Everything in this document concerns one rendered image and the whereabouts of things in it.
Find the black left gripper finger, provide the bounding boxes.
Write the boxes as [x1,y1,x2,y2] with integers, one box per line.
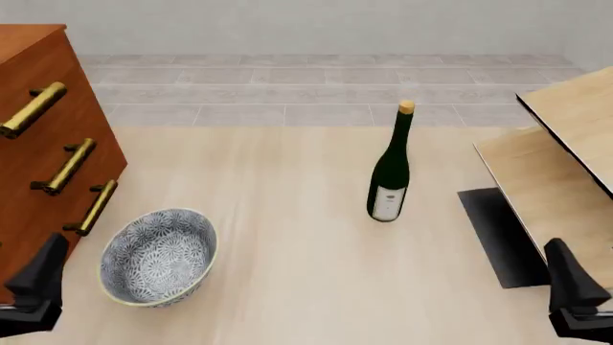
[4,232,70,311]

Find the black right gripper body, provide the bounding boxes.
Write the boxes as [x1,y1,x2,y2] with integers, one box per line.
[548,305,613,342]

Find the dark green wine bottle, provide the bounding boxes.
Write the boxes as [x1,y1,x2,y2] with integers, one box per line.
[366,100,416,223]

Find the brass drawer handle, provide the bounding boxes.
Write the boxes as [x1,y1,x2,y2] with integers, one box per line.
[30,137,98,197]
[0,80,68,141]
[62,178,119,238]

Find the wooden cabinet with drawers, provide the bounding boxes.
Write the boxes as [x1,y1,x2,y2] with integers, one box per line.
[0,23,129,305]

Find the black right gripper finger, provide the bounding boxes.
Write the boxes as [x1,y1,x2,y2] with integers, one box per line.
[543,237,613,313]

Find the blue patterned bowl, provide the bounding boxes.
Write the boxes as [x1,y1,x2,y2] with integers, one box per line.
[99,207,219,309]

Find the pale wooden wine rack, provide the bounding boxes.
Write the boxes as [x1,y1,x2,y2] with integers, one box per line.
[457,66,613,290]

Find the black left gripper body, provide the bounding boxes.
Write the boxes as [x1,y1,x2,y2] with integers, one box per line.
[0,299,64,338]

